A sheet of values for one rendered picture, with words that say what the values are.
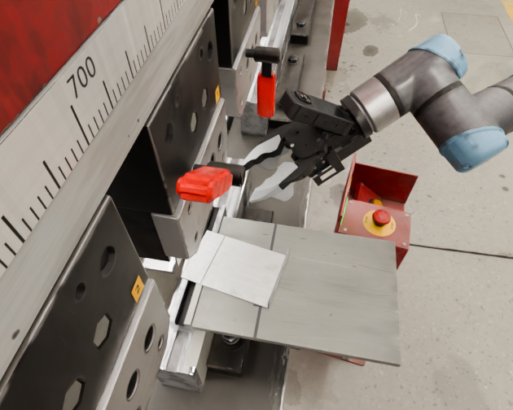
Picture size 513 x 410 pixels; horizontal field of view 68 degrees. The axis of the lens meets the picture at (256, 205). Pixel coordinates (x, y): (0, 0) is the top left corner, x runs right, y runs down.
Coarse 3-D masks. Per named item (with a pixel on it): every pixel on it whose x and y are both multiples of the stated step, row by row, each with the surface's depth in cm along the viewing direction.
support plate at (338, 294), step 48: (240, 240) 57; (288, 240) 57; (336, 240) 57; (384, 240) 57; (288, 288) 52; (336, 288) 52; (384, 288) 52; (240, 336) 49; (288, 336) 48; (336, 336) 48; (384, 336) 48
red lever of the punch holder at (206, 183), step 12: (204, 168) 26; (216, 168) 26; (228, 168) 30; (240, 168) 30; (180, 180) 23; (192, 180) 22; (204, 180) 22; (216, 180) 24; (228, 180) 27; (240, 180) 30; (180, 192) 22; (192, 192) 22; (204, 192) 22; (216, 192) 23
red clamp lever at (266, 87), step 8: (256, 48) 44; (264, 48) 44; (272, 48) 44; (248, 56) 45; (256, 56) 44; (264, 56) 44; (272, 56) 44; (280, 56) 45; (264, 64) 45; (272, 64) 46; (264, 72) 46; (272, 72) 46; (264, 80) 46; (272, 80) 46; (264, 88) 47; (272, 88) 47; (264, 96) 48; (272, 96) 48; (264, 104) 49; (272, 104) 49; (264, 112) 50; (272, 112) 50
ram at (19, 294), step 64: (0, 0) 11; (64, 0) 14; (192, 0) 26; (0, 64) 11; (64, 64) 14; (0, 128) 12; (128, 128) 20; (64, 192) 15; (64, 256) 16; (0, 320) 13
